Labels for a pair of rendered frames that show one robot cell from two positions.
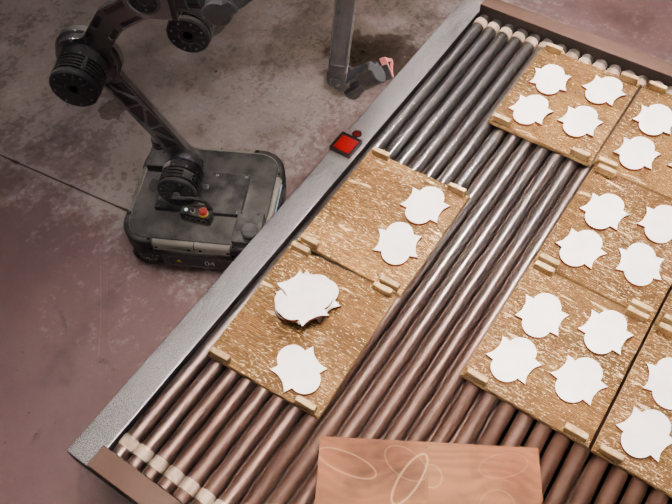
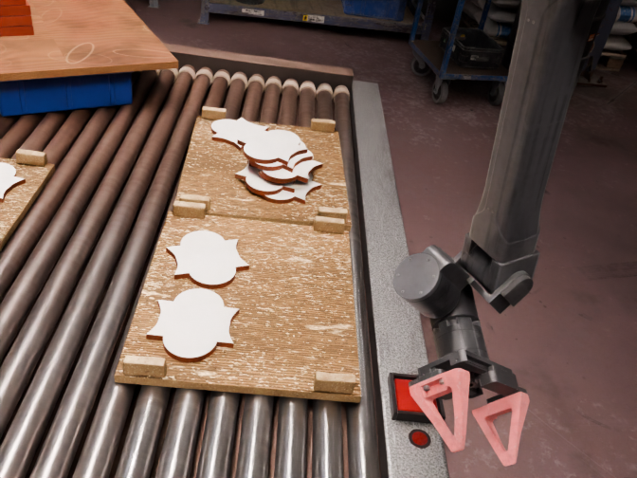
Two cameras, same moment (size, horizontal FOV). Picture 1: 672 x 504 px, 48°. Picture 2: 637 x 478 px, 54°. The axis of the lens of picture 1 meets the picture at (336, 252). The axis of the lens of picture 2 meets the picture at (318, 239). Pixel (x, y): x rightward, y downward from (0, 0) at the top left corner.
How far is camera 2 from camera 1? 234 cm
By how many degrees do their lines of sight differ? 81
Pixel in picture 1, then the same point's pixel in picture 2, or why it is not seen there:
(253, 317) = (322, 158)
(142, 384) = (370, 115)
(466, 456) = (27, 65)
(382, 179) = (298, 346)
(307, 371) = (230, 131)
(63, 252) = not seen: outside the picture
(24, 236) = not seen: outside the picture
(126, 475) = (318, 67)
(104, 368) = not seen: hidden behind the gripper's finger
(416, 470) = (75, 56)
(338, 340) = (217, 160)
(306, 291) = (279, 151)
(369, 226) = (265, 271)
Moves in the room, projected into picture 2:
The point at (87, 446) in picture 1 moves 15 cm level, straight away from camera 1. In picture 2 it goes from (366, 86) to (415, 96)
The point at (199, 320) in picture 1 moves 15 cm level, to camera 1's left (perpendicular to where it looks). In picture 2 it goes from (373, 156) to (417, 144)
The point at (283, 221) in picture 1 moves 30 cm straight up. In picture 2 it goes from (390, 257) to (427, 115)
